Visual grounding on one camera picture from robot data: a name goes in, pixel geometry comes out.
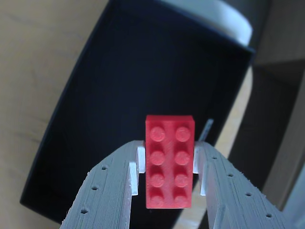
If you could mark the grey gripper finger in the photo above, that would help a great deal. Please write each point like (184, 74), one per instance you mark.
(236, 202)
(104, 195)

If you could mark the red lego block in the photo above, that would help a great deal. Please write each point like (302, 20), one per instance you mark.
(169, 162)

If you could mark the black rectangular box bin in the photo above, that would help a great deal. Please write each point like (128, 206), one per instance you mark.
(133, 71)

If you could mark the white label strip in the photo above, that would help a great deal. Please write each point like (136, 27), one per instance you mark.
(207, 130)

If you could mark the brown wooden shelf unit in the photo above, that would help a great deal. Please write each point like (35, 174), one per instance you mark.
(283, 35)

